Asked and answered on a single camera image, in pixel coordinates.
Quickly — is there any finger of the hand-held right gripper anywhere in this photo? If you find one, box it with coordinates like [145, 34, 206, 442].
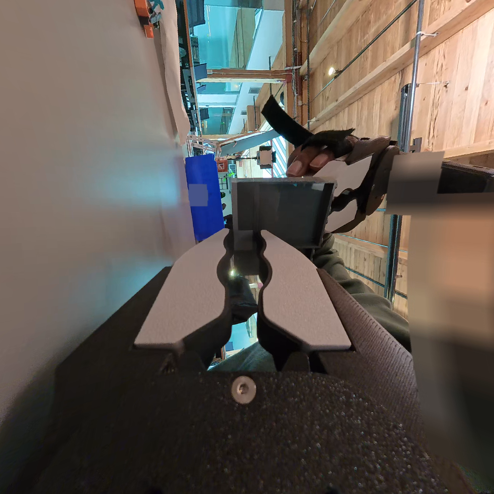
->
[326, 189, 373, 234]
[313, 154, 375, 190]

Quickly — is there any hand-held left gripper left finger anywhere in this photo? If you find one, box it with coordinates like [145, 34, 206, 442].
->
[133, 228, 234, 364]

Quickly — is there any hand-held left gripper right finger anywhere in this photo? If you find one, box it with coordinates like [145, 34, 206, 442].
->
[257, 230, 352, 368]

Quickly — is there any grey square plate piece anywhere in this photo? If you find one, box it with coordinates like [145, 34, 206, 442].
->
[230, 177, 337, 275]

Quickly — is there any person's right hand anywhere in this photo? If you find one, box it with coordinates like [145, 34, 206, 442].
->
[286, 145, 336, 178]

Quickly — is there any phone on tripod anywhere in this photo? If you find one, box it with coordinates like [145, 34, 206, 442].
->
[226, 146, 275, 170]

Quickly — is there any blue storage bin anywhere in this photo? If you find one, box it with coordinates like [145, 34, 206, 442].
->
[185, 154, 225, 242]

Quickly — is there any metal conduit pipe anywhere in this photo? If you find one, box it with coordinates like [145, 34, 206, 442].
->
[399, 0, 425, 153]

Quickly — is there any white plastic bag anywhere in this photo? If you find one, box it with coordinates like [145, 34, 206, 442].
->
[154, 0, 191, 146]

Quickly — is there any orange toy minifigure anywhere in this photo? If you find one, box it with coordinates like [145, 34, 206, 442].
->
[133, 0, 164, 39]

